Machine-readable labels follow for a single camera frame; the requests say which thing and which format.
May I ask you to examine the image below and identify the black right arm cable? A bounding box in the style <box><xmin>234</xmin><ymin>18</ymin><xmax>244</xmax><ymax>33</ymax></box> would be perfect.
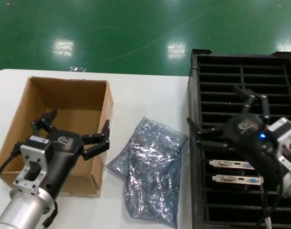
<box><xmin>261</xmin><ymin>162</ymin><xmax>286</xmax><ymax>229</ymax></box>

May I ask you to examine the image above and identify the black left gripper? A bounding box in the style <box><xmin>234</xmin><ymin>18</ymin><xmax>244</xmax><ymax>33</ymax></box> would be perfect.
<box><xmin>31</xmin><ymin>108</ymin><xmax>111</xmax><ymax>200</ymax></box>

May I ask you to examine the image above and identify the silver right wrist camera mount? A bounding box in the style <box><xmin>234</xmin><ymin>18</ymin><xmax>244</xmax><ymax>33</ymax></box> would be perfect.
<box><xmin>266</xmin><ymin>117</ymin><xmax>291</xmax><ymax>178</ymax></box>

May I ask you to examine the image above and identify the graphics card with metal bracket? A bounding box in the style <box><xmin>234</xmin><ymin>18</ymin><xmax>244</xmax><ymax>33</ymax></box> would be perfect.
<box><xmin>208</xmin><ymin>159</ymin><xmax>257</xmax><ymax>170</ymax></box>
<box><xmin>211</xmin><ymin>175</ymin><xmax>265</xmax><ymax>186</ymax></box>

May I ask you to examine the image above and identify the short black arm cable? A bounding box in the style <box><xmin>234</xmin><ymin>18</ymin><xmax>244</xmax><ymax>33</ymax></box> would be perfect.
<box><xmin>42</xmin><ymin>201</ymin><xmax>59</xmax><ymax>229</ymax></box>

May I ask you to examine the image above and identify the brown cardboard box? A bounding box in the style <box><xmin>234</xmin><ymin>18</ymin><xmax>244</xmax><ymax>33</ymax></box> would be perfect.
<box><xmin>0</xmin><ymin>76</ymin><xmax>115</xmax><ymax>198</ymax></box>

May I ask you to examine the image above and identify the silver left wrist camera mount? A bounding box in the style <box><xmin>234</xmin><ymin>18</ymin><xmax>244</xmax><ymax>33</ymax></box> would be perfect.
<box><xmin>13</xmin><ymin>135</ymin><xmax>52</xmax><ymax>195</ymax></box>

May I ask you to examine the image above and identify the black left camera cable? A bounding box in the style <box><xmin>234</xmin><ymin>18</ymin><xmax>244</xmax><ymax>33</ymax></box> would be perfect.
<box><xmin>0</xmin><ymin>142</ymin><xmax>22</xmax><ymax>191</ymax></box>

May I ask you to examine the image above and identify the black slotted plastic container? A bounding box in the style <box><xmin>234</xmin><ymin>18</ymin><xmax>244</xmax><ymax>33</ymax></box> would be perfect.
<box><xmin>187</xmin><ymin>49</ymin><xmax>291</xmax><ymax>229</ymax></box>

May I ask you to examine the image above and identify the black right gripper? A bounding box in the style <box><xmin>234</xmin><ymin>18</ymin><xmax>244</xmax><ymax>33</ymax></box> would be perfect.
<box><xmin>187</xmin><ymin>85</ymin><xmax>284</xmax><ymax>177</ymax></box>

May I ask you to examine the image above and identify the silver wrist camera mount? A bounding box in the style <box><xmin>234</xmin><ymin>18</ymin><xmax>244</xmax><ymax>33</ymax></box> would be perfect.
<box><xmin>266</xmin><ymin>117</ymin><xmax>291</xmax><ymax>178</ymax></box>
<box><xmin>13</xmin><ymin>135</ymin><xmax>52</xmax><ymax>195</ymax></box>

